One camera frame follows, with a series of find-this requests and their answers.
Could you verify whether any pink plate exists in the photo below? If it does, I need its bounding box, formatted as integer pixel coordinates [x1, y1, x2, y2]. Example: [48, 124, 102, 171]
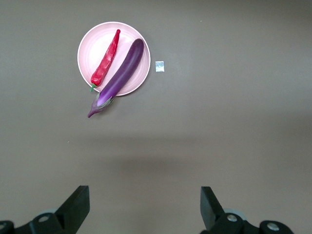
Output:
[77, 21, 151, 97]

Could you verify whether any purple eggplant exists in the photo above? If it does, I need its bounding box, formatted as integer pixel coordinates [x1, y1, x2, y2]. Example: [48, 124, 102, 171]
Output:
[87, 38, 145, 118]

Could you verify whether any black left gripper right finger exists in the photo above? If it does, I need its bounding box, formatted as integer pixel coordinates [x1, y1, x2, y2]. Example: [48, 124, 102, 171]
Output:
[199, 186, 293, 234]

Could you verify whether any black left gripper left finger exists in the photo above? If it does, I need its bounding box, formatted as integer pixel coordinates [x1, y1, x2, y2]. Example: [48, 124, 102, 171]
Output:
[0, 185, 90, 234]

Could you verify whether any red chili pepper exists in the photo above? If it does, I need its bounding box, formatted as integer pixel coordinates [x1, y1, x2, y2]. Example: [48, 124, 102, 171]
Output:
[89, 29, 121, 93]

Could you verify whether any brown table cover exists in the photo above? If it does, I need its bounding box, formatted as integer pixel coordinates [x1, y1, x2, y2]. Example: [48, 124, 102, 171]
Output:
[0, 0, 312, 234]

